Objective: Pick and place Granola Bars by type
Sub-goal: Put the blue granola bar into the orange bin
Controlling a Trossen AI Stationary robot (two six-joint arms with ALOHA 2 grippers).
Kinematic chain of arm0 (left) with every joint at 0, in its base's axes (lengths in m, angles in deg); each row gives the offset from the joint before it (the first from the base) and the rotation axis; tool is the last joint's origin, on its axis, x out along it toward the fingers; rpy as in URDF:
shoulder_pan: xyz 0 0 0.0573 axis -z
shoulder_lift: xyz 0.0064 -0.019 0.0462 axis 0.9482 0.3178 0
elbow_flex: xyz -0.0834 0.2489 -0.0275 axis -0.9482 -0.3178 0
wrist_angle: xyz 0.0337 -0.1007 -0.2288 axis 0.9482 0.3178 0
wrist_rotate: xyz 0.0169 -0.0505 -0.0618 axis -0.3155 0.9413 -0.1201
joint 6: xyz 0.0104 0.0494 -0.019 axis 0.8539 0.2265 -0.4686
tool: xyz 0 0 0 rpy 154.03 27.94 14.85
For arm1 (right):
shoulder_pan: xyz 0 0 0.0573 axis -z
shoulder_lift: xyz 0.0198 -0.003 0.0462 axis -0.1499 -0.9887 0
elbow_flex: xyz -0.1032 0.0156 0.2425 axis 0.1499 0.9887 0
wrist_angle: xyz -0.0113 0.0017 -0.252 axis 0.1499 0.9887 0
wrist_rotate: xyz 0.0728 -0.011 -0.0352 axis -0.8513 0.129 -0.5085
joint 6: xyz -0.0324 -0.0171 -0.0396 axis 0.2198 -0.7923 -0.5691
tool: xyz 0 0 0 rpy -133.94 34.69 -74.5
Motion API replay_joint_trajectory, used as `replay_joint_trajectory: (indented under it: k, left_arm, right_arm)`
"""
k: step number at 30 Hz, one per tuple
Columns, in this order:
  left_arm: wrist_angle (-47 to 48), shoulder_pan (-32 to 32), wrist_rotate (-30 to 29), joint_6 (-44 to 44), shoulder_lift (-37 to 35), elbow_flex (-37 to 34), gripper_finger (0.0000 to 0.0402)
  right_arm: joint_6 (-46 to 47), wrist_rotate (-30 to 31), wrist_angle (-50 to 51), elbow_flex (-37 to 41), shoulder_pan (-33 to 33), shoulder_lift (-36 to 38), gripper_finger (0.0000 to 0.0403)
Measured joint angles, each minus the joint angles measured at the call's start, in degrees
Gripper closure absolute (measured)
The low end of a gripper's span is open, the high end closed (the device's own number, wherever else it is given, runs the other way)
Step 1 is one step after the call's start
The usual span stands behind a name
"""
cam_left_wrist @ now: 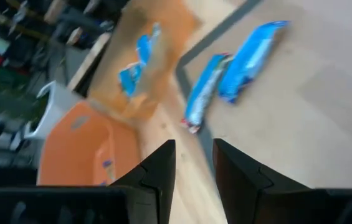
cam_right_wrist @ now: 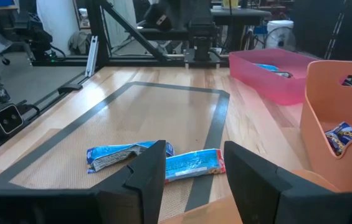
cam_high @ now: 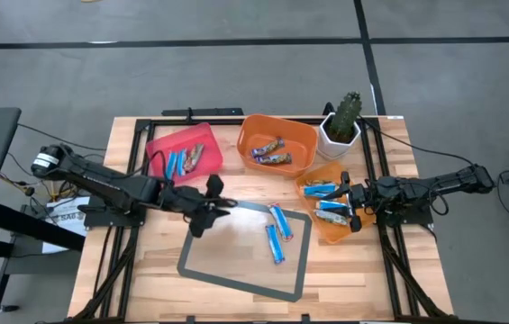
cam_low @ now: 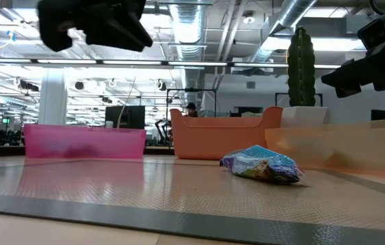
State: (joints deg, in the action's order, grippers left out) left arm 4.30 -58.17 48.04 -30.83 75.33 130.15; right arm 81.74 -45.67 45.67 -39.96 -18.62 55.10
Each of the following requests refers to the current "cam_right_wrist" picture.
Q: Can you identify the grey bag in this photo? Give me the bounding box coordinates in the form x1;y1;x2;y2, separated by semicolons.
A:
68;30;92;56

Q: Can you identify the white board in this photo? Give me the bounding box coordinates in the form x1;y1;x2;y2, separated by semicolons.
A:
36;0;80;56

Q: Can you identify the black equipment with green light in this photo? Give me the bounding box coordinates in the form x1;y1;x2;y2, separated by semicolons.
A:
15;12;67;63

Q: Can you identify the dark grey desk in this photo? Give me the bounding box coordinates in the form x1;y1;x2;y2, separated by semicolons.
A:
209;7;272;52

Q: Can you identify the deep orange plastic bin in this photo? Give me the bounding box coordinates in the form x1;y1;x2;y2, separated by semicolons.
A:
299;60;352;193

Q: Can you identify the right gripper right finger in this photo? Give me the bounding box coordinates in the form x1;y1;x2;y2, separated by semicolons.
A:
224;141;293;224

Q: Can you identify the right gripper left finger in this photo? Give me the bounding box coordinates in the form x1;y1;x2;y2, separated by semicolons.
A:
93;139;168;224

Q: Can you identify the clear mat with black border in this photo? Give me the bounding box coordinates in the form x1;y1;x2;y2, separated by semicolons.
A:
0;81;231;222

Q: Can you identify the pink plastic bin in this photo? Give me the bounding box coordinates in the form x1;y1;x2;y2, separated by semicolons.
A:
228;48;319;106

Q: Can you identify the black table-level camera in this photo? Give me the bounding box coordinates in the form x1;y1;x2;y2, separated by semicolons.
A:
0;102;24;138

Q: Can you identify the purple granola bar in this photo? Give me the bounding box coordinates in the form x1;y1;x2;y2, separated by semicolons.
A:
324;129;346;157
333;121;352;146

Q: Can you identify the white fan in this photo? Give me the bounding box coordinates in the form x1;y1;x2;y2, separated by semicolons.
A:
265;20;297;52

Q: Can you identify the silver aluminium extrusion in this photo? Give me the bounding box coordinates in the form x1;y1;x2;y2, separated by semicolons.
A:
84;35;100;78

